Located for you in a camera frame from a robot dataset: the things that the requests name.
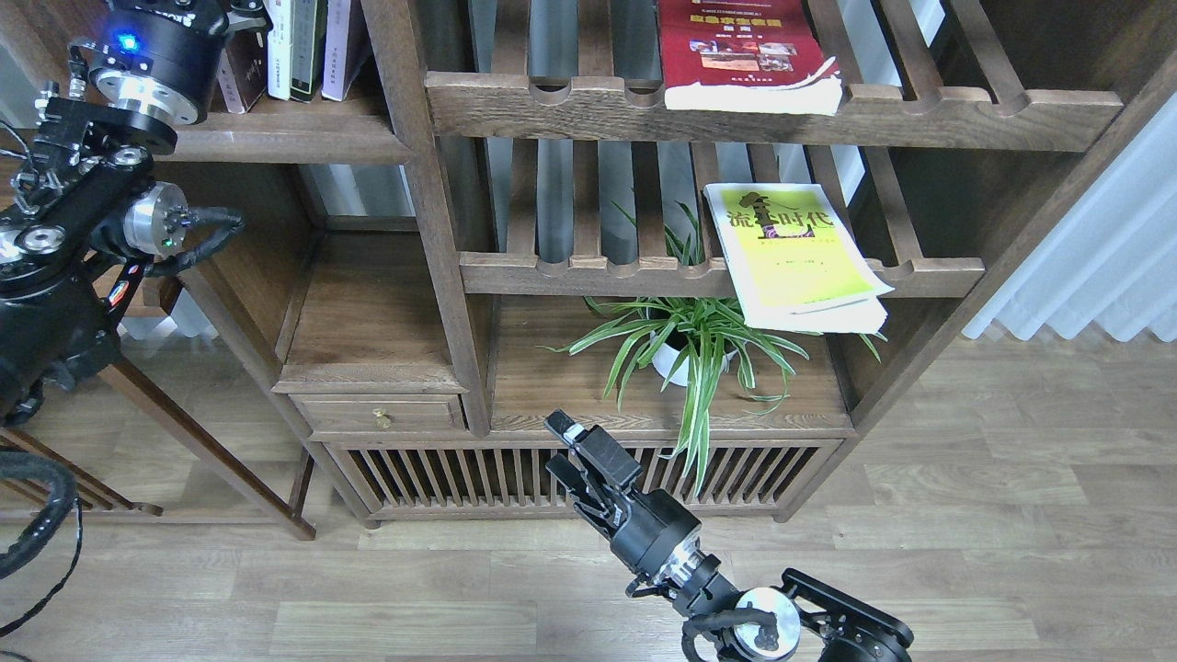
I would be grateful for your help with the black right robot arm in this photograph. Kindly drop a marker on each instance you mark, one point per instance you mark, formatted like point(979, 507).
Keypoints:
point(764, 623)

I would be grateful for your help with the white curtain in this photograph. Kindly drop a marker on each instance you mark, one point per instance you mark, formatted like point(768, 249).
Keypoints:
point(1111, 262)

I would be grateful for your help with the maroon book white characters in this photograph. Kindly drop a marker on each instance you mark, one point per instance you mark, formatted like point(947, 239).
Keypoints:
point(242, 72)

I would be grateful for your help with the red book on top shelf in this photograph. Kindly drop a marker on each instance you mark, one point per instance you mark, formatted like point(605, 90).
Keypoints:
point(745, 56)

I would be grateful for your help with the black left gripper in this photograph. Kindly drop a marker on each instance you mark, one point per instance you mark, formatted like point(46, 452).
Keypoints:
point(161, 58)

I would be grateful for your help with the dark green upright book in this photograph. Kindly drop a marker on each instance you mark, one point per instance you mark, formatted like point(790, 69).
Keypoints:
point(308, 35)

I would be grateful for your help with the white plant pot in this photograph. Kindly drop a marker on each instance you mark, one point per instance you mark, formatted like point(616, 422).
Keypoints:
point(671, 359)

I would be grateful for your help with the yellow-green book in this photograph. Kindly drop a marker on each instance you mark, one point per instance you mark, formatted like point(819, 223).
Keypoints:
point(794, 266)

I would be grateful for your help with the lavender upright book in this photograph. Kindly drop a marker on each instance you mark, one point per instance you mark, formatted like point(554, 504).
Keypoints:
point(347, 48)

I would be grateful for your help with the white upright book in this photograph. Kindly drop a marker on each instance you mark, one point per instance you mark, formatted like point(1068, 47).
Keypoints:
point(280, 40)

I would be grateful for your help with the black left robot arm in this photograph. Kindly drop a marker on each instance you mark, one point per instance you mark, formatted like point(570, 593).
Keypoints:
point(89, 220)

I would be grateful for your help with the green spider plant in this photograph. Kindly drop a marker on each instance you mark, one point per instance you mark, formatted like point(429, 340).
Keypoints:
point(718, 335)

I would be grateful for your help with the dark wooden bookshelf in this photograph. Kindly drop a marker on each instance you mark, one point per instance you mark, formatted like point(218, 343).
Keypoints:
point(410, 253)

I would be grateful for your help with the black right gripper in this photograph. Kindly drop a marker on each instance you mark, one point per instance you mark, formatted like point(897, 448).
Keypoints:
point(653, 534)

